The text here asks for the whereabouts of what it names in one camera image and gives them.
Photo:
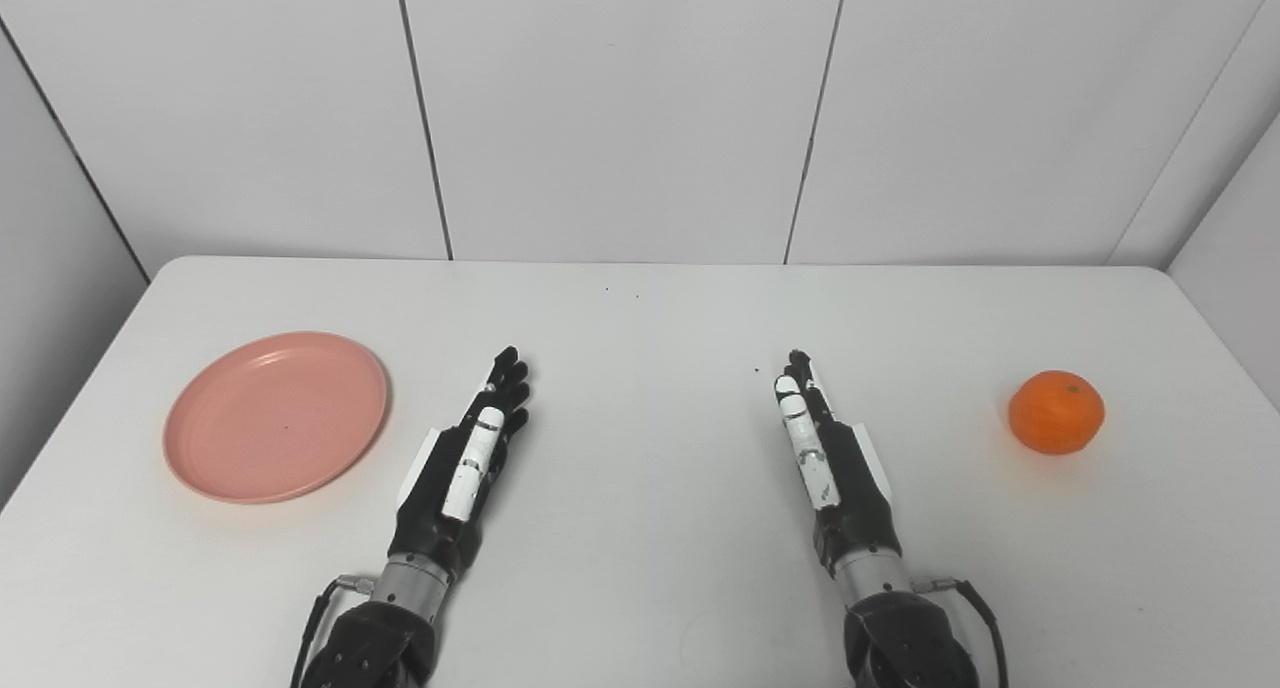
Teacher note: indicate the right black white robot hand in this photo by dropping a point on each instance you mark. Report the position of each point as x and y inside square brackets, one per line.
[850, 488]

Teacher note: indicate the pink round plate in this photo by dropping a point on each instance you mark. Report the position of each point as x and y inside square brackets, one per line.
[275, 418]

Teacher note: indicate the orange fruit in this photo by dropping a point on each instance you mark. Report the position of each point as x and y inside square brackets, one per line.
[1056, 413]

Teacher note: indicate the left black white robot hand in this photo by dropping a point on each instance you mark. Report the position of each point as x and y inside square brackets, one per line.
[440, 488]

